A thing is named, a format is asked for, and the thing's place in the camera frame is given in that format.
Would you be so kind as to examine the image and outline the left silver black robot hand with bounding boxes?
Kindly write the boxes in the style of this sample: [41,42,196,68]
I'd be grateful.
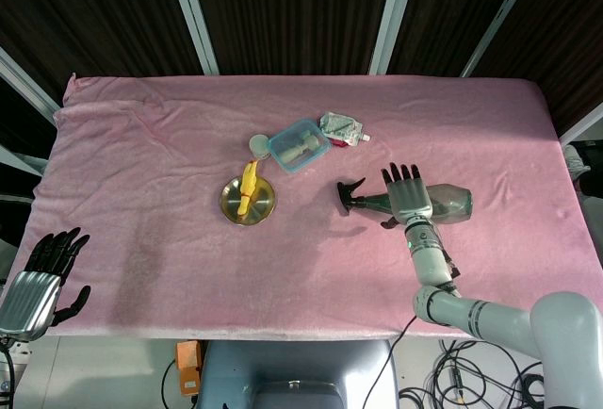
[0,227,92,340]

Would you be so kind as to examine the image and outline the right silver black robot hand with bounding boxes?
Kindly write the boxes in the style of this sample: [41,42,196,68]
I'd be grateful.
[380,162,434,230]

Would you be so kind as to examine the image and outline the green transparent spray bottle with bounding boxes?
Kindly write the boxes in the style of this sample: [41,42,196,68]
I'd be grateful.
[335,176,474,225]

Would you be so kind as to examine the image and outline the silver foil spout pouch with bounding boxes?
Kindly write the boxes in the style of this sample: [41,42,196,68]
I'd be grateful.
[318,111,372,147]

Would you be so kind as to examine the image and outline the pale green item inside container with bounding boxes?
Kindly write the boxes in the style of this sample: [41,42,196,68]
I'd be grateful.
[277,129,322,166]

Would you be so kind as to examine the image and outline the pink fleece table cloth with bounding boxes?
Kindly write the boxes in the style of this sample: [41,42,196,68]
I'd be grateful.
[8,73,603,342]

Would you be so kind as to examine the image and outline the clear container with blue lid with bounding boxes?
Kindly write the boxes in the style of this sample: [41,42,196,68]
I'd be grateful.
[267,118,333,175]

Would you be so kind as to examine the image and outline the round golden metal dish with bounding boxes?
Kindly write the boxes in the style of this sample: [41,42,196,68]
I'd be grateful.
[219,174,278,227]

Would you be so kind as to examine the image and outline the yellow rubber chicken toy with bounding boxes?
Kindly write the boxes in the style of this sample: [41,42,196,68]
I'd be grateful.
[236,158,262,218]

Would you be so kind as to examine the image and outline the orange box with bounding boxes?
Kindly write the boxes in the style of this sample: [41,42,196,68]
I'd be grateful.
[174,340,203,397]

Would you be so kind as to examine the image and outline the grey white bundle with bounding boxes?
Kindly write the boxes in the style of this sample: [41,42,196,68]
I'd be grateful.
[562,143,593,182]

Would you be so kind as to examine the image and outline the grey blue robot torso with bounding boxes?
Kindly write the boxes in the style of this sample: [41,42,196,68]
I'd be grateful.
[197,338,401,409]

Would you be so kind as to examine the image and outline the black cable from arm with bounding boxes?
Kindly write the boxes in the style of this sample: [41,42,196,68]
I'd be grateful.
[369,315,419,409]

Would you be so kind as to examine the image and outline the black cable by orange box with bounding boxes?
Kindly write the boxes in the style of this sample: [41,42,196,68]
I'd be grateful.
[161,359,178,409]

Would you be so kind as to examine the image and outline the white metal frame post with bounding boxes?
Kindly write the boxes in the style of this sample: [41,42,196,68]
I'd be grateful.
[368,0,422,76]
[559,101,603,147]
[163,0,220,76]
[0,45,62,123]
[460,0,546,79]

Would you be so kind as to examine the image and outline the tangled black floor cables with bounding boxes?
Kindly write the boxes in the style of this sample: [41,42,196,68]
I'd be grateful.
[399,336,547,409]

